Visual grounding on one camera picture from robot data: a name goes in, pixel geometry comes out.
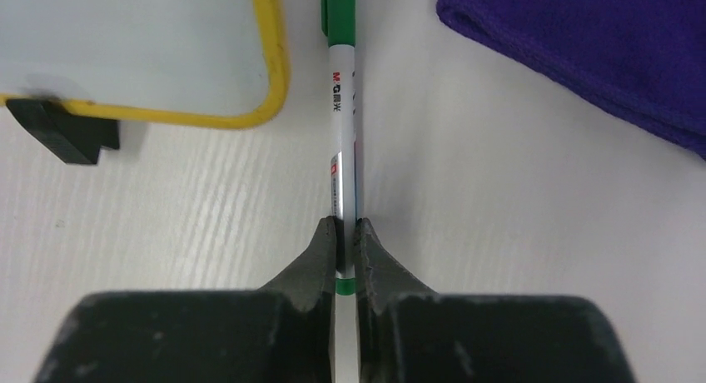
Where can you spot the yellow framed whiteboard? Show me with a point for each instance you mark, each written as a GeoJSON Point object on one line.
{"type": "Point", "coordinates": [73, 70]}

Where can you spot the green whiteboard marker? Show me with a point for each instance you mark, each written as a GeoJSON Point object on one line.
{"type": "Point", "coordinates": [338, 24]}

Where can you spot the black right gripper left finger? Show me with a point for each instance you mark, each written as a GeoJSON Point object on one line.
{"type": "Point", "coordinates": [280, 332]}

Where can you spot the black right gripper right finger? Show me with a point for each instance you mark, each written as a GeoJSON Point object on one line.
{"type": "Point", "coordinates": [410, 333]}

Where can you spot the purple towel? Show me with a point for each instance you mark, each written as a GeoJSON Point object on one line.
{"type": "Point", "coordinates": [642, 61]}

